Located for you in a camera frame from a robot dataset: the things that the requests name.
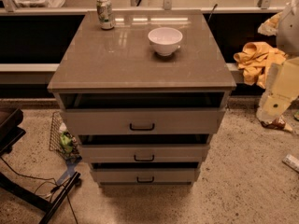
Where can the wire mesh basket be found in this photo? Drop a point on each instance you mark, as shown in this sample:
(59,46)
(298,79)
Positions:
(58,127)

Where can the grey drawer cabinet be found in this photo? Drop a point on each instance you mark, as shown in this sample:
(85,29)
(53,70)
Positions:
(118,69)

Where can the yellow crumpled cloth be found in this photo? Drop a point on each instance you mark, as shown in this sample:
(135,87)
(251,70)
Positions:
(255,60)

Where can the grey drawer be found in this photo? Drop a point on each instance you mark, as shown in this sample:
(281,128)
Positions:
(143,153)
(143,121)
(145,176)

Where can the white box on floor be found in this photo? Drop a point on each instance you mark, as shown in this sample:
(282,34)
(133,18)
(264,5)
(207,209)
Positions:
(292,162)

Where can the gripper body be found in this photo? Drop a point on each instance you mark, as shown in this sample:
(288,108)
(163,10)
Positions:
(289,32)

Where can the grey bottom drawer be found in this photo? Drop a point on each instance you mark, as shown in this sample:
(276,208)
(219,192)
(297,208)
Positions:
(145,176)

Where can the grey top drawer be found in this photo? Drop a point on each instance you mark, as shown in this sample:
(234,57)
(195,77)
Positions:
(143,121)

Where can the white ceramic bowl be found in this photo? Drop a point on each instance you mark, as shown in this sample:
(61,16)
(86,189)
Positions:
(165,40)

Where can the brown snack bag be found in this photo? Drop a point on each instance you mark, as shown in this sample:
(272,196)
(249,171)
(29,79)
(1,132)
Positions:
(278,124)

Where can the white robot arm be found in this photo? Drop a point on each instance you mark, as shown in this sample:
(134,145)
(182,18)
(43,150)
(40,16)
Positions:
(288,30)

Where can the grey middle drawer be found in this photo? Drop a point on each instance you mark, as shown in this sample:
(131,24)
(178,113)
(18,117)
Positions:
(143,153)

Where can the blue tape on floor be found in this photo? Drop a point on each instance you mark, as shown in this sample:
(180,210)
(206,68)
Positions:
(70,170)

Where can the green white drink can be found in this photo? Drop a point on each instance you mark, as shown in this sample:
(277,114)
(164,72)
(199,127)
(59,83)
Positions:
(105,14)

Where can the green snack bag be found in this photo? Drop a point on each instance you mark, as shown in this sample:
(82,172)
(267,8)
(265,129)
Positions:
(66,142)

